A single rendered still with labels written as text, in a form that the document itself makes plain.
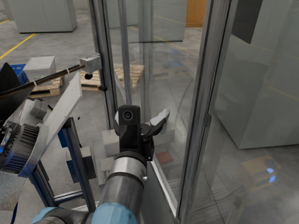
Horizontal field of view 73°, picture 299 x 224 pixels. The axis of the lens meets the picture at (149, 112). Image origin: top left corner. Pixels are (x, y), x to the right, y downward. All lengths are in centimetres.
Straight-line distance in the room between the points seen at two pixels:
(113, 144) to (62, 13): 709
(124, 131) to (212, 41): 25
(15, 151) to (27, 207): 132
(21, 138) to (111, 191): 75
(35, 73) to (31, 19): 465
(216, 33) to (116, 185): 32
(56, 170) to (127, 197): 216
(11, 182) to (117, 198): 81
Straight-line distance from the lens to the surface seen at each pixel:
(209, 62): 41
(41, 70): 383
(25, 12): 839
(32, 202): 235
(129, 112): 43
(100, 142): 138
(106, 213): 36
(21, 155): 106
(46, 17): 820
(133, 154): 43
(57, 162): 258
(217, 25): 39
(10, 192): 113
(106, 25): 118
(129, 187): 38
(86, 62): 114
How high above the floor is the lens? 178
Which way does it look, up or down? 35 degrees down
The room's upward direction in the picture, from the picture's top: straight up
